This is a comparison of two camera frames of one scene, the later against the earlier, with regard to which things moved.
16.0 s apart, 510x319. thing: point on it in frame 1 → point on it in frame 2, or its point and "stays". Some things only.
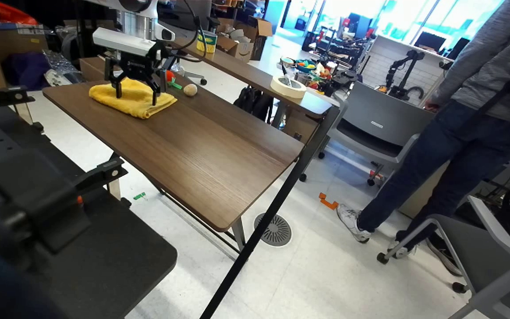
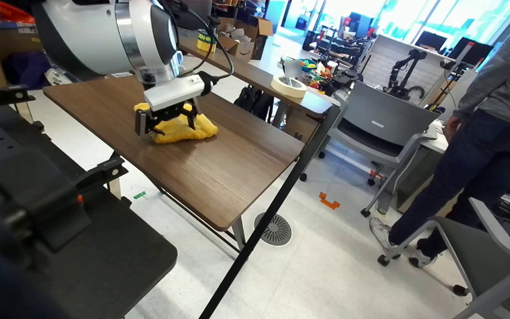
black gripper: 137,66 → 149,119
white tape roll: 289,87 stays
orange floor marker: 323,199 stays
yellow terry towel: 135,98 → 179,128
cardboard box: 243,38 stays
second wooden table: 303,89 stays
